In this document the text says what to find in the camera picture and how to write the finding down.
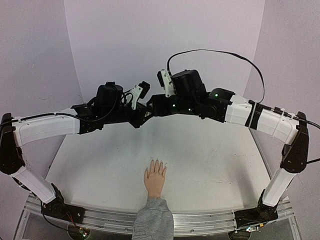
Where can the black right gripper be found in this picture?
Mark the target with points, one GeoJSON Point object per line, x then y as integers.
{"type": "Point", "coordinates": [157, 106]}

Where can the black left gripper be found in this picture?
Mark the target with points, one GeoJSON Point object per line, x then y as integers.
{"type": "Point", "coordinates": [140, 119]}

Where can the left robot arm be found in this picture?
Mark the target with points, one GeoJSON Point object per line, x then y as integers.
{"type": "Point", "coordinates": [111, 105]}

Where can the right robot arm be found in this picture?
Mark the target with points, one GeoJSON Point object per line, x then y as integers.
{"type": "Point", "coordinates": [185, 93]}

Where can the mannequin hand with long nails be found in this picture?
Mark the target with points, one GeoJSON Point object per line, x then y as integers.
{"type": "Point", "coordinates": [154, 179]}

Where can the grey sleeve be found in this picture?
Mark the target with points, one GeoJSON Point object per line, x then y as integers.
{"type": "Point", "coordinates": [154, 221]}

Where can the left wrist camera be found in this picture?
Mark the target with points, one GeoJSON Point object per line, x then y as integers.
{"type": "Point", "coordinates": [138, 92]}

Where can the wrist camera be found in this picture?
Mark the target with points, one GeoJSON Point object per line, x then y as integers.
{"type": "Point", "coordinates": [166, 83]}
{"type": "Point", "coordinates": [138, 92]}

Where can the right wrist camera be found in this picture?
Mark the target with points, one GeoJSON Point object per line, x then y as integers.
{"type": "Point", "coordinates": [166, 83]}

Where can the aluminium front rail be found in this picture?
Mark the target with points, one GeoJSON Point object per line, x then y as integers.
{"type": "Point", "coordinates": [185, 224]}

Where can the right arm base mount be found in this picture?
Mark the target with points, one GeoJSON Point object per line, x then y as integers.
{"type": "Point", "coordinates": [252, 218]}

